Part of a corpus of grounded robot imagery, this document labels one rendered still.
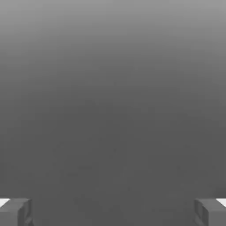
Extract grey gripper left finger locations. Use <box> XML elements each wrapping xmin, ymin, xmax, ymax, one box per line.
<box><xmin>0</xmin><ymin>198</ymin><xmax>34</xmax><ymax>226</ymax></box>

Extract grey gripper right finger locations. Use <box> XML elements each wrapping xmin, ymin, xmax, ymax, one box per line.
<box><xmin>193</xmin><ymin>198</ymin><xmax>226</xmax><ymax>226</ymax></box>

